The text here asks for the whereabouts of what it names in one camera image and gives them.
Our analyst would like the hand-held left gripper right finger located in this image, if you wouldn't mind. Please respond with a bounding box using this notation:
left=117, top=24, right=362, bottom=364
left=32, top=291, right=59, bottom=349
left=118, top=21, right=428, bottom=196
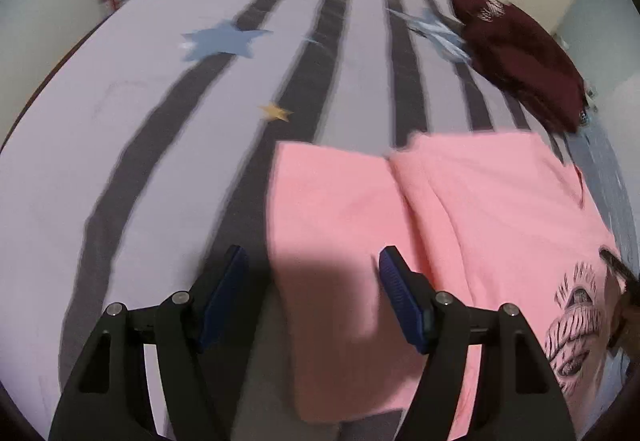
left=378, top=246, right=581, bottom=441

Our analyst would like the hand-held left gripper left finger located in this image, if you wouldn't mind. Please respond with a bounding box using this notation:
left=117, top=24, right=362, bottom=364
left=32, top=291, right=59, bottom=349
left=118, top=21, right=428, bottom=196
left=48, top=244, right=249, bottom=441

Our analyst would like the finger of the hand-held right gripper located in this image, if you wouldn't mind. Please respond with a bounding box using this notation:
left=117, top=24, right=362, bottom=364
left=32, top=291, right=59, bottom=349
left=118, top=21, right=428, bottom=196
left=598, top=246, right=640, bottom=287

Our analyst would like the pink shirt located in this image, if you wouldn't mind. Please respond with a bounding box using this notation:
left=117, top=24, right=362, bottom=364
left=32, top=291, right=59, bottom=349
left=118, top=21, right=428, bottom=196
left=267, top=131, right=628, bottom=439

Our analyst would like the striped star bedsheet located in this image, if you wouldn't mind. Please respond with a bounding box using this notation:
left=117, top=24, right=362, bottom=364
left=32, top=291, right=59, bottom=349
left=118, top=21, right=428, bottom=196
left=0, top=0, right=636, bottom=441

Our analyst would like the maroon garment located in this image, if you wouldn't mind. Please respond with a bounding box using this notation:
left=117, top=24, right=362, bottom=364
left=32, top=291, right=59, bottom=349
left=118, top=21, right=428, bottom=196
left=450, top=0, right=587, bottom=134

